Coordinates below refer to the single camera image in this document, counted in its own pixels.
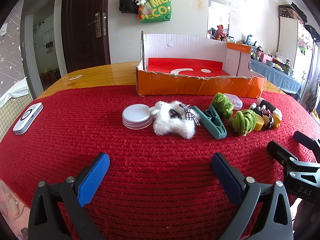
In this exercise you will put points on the left gripper dark blue right finger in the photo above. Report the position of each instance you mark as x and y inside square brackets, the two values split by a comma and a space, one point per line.
[229, 177]

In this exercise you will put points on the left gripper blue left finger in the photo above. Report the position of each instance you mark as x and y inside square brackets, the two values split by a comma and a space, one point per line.
[90, 178]

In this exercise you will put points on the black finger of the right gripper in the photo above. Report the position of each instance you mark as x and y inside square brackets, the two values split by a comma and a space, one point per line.
[311, 144]
[280, 154]

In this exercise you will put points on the yellow round lid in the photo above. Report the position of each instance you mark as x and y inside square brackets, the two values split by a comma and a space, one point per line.
[259, 124]

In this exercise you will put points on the dark small doll figurine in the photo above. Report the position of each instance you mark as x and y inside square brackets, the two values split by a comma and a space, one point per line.
[259, 110]

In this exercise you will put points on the green yarn ball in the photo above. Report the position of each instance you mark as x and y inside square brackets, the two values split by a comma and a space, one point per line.
[222, 105]
[243, 122]

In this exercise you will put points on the black white fuzzy roll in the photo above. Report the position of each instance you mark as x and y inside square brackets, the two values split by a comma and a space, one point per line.
[264, 104]

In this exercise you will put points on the clear small plastic box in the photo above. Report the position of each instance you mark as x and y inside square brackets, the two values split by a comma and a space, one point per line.
[237, 103]

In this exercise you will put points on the teal plastic clothes clip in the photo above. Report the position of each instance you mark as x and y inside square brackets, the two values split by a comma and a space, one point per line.
[211, 121]

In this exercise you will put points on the round white pink compact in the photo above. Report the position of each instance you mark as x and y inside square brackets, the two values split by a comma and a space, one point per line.
[137, 116]

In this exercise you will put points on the white fluffy plush toy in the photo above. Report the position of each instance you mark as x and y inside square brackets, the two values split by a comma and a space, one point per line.
[174, 117]

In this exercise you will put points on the pink yellow doll figurine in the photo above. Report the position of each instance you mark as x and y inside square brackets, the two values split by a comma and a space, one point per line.
[272, 118]

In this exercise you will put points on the blue covered side table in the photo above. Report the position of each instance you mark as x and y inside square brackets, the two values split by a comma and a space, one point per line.
[281, 80]

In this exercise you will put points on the red knitted table cloth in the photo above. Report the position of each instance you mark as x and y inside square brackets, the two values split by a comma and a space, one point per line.
[157, 187]

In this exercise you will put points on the white rectangular device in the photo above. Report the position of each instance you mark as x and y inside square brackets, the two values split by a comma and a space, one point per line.
[27, 118]

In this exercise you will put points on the white wardrobe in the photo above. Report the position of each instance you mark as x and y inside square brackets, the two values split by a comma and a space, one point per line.
[295, 42]

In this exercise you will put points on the small white sticker on table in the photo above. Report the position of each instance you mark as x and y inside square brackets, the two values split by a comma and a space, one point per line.
[75, 77]

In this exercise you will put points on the pink plush rabbit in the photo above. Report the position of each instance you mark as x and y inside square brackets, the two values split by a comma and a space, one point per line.
[220, 34]

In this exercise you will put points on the orange cardboard box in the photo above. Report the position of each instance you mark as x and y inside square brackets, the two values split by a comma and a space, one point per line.
[189, 65]

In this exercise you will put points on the dark brown door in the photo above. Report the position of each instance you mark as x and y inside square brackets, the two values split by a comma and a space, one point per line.
[84, 34]

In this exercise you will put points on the green tote bag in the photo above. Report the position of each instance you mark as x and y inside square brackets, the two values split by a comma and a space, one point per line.
[154, 11]

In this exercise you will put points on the wall mirror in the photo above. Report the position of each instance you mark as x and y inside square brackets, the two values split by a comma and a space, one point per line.
[219, 15]

